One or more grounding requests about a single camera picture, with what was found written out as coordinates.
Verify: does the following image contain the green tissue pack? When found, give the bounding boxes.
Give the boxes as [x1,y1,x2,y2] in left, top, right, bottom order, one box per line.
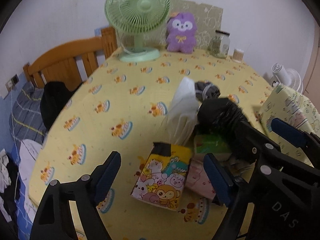
[194,135,231,154]

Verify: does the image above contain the black fuzzy cloth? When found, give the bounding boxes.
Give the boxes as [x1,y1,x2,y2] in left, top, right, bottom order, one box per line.
[196,98,250,135]

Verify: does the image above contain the pink baby wipes pack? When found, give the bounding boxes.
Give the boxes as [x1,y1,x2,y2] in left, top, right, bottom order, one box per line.
[185,159,216,201]

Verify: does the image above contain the grey drawstring pouch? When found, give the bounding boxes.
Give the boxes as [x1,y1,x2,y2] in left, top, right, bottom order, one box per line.
[195,81,221,102]

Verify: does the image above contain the white tissue pack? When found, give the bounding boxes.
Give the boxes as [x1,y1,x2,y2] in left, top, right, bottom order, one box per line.
[163,77,199,146]

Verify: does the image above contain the colourful cartoon tissue pack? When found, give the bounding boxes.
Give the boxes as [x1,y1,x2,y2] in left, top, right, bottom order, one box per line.
[131,142,193,211]

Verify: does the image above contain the yellow cartoon storage box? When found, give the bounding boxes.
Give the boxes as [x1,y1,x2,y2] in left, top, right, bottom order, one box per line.
[256,85,319,166]

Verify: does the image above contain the white floor fan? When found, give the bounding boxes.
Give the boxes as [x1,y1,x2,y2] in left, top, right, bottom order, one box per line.
[267,63,303,93]

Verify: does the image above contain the cotton swab container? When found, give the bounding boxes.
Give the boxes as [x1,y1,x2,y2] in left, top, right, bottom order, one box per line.
[232,49,244,63]

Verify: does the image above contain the blue plaid bedding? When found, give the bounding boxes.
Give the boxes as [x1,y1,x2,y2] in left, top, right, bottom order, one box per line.
[9,81,47,144]

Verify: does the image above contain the glass jar with black lid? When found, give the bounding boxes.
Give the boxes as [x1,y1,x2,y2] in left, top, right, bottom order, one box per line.
[209,30,230,59]

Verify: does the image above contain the yellow patterned tablecloth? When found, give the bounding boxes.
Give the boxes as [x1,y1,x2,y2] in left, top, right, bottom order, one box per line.
[29,50,275,239]

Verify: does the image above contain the purple plush toy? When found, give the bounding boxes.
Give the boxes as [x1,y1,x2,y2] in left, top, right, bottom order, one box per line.
[166,12,197,54]

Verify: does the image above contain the wooden bed headboard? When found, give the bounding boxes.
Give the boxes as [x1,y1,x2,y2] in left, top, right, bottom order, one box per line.
[23,27,118,90]

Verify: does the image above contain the green desk fan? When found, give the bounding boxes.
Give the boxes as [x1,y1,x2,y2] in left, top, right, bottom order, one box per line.
[105,0,171,63]

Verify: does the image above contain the wall power socket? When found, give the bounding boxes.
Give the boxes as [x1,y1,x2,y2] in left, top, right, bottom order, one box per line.
[5,74,19,92]

